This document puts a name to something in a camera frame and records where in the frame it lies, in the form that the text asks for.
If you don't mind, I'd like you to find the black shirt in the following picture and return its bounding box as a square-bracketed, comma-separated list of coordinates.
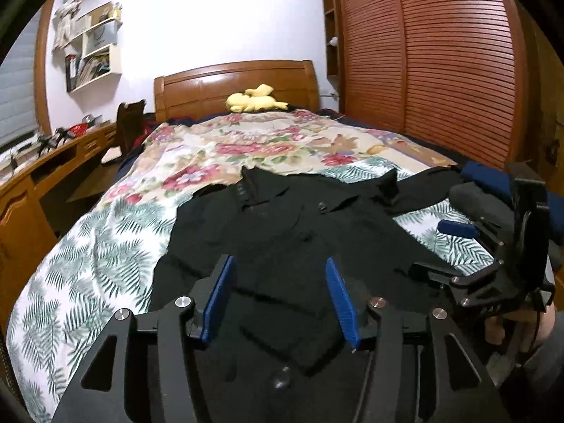
[149, 166, 468, 423]

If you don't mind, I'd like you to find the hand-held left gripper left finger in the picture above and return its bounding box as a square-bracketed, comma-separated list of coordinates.
[52, 254, 236, 423]

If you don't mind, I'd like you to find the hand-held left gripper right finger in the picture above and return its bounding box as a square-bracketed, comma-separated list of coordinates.
[325, 257, 514, 423]

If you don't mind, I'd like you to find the wooden desk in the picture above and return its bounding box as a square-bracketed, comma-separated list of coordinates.
[0, 120, 119, 331]

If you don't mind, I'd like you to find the floral blanket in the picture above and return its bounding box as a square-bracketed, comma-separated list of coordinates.
[99, 109, 456, 212]

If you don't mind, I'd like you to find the dark wooden chair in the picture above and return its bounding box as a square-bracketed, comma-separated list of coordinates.
[100, 99, 147, 167]

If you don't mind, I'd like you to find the yellow plush toy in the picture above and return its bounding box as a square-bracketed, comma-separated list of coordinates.
[226, 84, 290, 114]

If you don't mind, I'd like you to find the wooden headboard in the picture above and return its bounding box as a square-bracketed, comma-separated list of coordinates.
[153, 59, 320, 123]

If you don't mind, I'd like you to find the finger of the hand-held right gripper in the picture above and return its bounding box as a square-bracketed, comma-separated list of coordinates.
[408, 262, 468, 288]
[437, 217, 506, 253]

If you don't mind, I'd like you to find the leaf print bedsheet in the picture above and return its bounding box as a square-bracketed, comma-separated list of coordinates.
[18, 159, 501, 423]

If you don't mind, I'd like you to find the white wall shelf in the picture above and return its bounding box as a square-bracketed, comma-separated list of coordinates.
[64, 2, 123, 94]

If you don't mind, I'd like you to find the person's right hand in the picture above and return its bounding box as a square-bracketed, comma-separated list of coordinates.
[485, 306, 558, 348]

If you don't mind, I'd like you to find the wooden louvred wardrobe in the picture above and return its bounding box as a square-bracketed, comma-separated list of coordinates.
[321, 0, 532, 172]

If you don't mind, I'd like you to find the white hanging wall decoration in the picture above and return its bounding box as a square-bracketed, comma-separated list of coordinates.
[52, 0, 97, 50]

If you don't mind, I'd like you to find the grey window blind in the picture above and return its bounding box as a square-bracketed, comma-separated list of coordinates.
[0, 17, 41, 147]

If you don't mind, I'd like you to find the person's right forearm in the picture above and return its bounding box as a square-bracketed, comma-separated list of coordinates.
[522, 313, 564, 408]

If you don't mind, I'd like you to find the folded grey cloth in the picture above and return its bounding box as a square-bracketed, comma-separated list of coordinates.
[448, 184, 521, 231]

